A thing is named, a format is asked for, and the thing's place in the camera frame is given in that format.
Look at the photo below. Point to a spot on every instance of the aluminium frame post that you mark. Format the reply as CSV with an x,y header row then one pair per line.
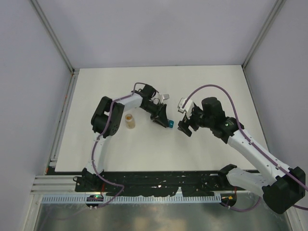
x,y
48,27
270,19

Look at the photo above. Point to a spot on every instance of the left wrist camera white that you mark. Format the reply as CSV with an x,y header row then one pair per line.
x,y
159,98

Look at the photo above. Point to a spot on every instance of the right aluminium frame post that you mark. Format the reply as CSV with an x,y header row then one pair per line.
x,y
270,19

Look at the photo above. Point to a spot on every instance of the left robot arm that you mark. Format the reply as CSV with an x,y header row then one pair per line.
x,y
106,122

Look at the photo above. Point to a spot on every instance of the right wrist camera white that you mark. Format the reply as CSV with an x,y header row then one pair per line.
x,y
185,106

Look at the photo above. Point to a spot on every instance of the white slotted cable duct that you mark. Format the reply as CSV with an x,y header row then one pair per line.
x,y
94,199

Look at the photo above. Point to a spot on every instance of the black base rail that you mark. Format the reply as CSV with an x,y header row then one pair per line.
x,y
150,183

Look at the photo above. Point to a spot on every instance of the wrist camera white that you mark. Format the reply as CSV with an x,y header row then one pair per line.
x,y
185,106
159,98

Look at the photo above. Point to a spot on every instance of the clear pill bottle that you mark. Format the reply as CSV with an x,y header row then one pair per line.
x,y
130,121

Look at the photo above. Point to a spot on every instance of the blue pill box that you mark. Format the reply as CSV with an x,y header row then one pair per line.
x,y
170,123

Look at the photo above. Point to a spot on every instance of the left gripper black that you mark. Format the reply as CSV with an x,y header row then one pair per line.
x,y
161,119

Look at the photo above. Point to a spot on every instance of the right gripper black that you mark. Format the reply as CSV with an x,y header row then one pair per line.
x,y
189,121

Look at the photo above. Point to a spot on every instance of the left aluminium frame post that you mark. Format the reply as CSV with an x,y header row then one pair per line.
x,y
48,27

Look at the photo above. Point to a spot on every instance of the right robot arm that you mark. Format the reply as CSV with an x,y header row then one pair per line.
x,y
280,186

